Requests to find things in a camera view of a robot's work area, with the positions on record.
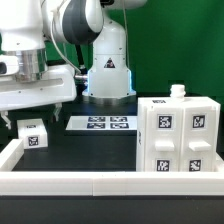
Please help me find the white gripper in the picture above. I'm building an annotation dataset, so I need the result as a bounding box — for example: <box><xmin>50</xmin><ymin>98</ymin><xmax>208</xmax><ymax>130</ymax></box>
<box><xmin>0</xmin><ymin>64</ymin><xmax>77</xmax><ymax>130</ymax></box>

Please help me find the small white cube part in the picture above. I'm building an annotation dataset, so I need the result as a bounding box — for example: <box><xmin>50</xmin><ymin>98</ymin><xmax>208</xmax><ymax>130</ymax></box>
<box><xmin>17</xmin><ymin>119</ymin><xmax>48</xmax><ymax>149</ymax></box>

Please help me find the white cabinet body box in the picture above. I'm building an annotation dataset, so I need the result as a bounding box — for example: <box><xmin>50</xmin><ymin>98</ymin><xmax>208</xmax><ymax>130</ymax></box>
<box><xmin>136</xmin><ymin>84</ymin><xmax>220</xmax><ymax>172</ymax></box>

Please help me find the white cabinet door panel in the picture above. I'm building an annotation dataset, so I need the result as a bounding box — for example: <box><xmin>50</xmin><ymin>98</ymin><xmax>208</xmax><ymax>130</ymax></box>
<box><xmin>180</xmin><ymin>106</ymin><xmax>219</xmax><ymax>172</ymax></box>

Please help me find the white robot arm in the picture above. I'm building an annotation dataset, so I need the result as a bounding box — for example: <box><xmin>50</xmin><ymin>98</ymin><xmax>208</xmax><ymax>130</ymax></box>
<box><xmin>0</xmin><ymin>0</ymin><xmax>147</xmax><ymax>127</ymax></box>

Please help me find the white fiducial marker sheet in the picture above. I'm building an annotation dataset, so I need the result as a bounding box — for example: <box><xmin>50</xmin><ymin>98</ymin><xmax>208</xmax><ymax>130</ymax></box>
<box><xmin>66</xmin><ymin>116</ymin><xmax>137</xmax><ymax>131</ymax></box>

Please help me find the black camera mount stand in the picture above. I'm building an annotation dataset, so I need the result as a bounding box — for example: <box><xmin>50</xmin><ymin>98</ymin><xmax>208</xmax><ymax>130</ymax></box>
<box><xmin>75</xmin><ymin>45</ymin><xmax>87</xmax><ymax>95</ymax></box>

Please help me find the white U-shaped border frame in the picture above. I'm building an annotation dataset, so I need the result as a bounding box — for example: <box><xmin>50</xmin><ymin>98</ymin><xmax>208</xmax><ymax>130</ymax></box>
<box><xmin>0</xmin><ymin>139</ymin><xmax>224</xmax><ymax>196</ymax></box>

